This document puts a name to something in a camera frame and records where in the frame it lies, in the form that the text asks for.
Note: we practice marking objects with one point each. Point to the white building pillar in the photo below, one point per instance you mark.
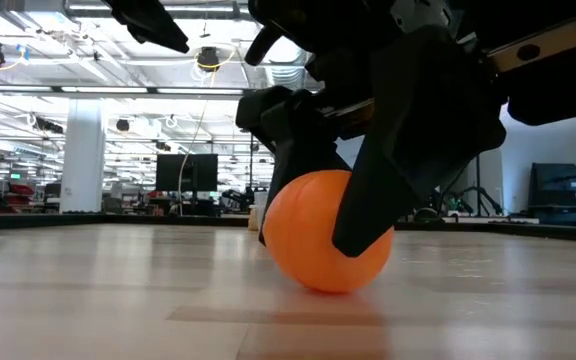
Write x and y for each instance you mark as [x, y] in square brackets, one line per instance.
[83, 155]

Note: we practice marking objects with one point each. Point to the long ceiling light bar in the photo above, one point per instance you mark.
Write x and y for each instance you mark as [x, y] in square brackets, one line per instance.
[118, 90]

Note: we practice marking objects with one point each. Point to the black background robot arm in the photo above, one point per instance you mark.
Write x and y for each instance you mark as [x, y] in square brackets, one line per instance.
[483, 197]

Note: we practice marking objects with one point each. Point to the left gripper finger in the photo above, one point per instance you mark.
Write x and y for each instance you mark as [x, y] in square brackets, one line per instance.
[148, 20]

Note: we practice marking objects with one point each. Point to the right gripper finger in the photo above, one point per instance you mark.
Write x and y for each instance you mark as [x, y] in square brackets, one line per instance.
[418, 150]
[293, 145]

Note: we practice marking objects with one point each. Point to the black computer monitor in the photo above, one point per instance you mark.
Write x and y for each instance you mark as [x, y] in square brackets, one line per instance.
[186, 172]

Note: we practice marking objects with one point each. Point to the black display on stand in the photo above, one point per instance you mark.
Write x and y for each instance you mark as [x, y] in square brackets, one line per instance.
[563, 185]

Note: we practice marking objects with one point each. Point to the orange toy orange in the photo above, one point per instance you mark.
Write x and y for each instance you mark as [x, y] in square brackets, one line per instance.
[308, 240]

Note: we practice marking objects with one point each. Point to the black metal stand frame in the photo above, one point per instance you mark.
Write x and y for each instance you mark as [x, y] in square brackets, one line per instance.
[478, 190]

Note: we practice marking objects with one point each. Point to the black table edge frame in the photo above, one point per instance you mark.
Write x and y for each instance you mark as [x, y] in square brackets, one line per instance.
[118, 220]

